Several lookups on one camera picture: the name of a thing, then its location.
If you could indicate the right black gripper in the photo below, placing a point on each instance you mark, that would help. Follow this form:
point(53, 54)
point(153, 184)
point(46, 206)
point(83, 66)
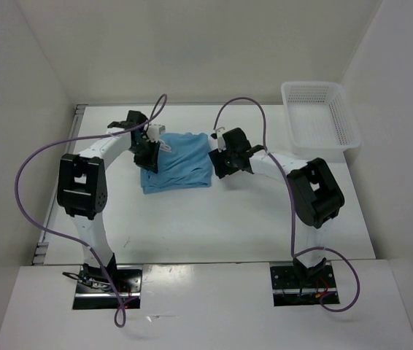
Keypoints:
point(217, 158)

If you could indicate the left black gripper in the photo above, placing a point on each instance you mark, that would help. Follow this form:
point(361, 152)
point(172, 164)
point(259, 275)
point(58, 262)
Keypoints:
point(151, 162)

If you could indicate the light blue shorts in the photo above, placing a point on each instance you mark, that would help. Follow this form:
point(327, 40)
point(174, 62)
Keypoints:
point(183, 163)

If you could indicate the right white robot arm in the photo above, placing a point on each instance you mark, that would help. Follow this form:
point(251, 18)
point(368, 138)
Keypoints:
point(315, 196)

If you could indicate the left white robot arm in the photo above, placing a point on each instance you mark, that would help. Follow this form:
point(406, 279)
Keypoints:
point(82, 187)

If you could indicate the white plastic basket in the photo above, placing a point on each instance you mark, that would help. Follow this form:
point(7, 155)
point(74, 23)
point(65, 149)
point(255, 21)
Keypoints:
point(319, 119)

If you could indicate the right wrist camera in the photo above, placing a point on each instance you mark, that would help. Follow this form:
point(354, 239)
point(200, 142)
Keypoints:
point(218, 136)

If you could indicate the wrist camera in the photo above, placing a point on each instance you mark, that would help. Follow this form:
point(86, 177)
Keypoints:
point(154, 132)
point(218, 136)

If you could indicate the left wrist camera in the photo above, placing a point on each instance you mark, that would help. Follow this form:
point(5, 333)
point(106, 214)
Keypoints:
point(154, 132)

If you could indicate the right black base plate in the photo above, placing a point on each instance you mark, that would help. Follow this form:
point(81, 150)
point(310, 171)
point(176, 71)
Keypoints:
point(290, 289)

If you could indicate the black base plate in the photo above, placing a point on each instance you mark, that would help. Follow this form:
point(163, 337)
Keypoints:
point(97, 294)
point(290, 289)

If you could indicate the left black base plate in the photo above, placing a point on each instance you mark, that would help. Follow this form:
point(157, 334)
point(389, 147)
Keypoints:
point(97, 294)

